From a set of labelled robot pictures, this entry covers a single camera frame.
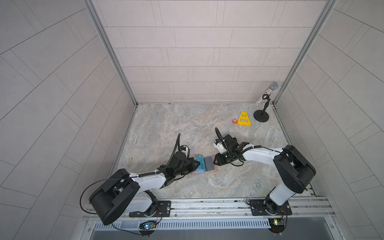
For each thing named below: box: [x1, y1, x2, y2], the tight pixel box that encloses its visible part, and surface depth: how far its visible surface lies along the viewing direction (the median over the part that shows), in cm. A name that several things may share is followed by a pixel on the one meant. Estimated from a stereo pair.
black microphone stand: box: [253, 94, 271, 123], surface depth 110 cm
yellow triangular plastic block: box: [237, 111, 251, 127], surface depth 108 cm
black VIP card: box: [203, 156, 215, 172], surface depth 87 cm
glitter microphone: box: [255, 81, 279, 106], surface depth 93 cm
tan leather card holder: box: [191, 155, 218, 175], surface depth 84 cm
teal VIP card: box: [194, 154, 206, 174], surface depth 84 cm
